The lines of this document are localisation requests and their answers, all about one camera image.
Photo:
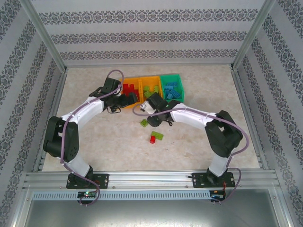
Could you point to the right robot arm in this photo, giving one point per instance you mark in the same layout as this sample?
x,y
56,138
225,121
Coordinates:
x,y
189,117

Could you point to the orange plastic bin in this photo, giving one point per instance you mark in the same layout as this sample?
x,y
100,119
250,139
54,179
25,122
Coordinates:
x,y
125,80
151,81

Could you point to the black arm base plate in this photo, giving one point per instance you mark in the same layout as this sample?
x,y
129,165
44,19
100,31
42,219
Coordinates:
x,y
197,180
104,180

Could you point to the blue lego brick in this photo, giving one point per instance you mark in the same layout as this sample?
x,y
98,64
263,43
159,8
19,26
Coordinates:
x,y
169,89
177,93
169,96
171,84

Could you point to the small square green lego brick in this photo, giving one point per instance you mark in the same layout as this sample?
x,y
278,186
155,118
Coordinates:
x,y
143,123

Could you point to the wide aluminium extrusion beam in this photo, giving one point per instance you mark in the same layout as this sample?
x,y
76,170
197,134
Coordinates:
x,y
151,179

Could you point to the green plastic bin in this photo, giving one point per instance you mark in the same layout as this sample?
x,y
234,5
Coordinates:
x,y
170,78

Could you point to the small circuit board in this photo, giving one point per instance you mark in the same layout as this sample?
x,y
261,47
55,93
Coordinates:
x,y
87,194
216,194

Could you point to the aluminium frame post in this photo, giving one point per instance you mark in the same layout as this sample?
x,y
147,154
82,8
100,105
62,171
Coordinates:
x,y
46,35
251,35

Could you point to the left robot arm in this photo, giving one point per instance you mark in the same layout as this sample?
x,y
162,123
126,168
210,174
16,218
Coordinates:
x,y
87,110

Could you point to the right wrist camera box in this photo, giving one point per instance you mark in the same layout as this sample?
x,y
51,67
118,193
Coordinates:
x,y
145,106

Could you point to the aluminium frame rail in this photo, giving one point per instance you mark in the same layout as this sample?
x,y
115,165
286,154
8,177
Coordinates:
x,y
149,64

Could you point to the grey metal sheet shelf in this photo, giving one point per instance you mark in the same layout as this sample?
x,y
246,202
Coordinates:
x,y
151,212

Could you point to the red lego brick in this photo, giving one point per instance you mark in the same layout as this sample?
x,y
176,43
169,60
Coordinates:
x,y
125,86
132,88
126,92
153,140
136,92

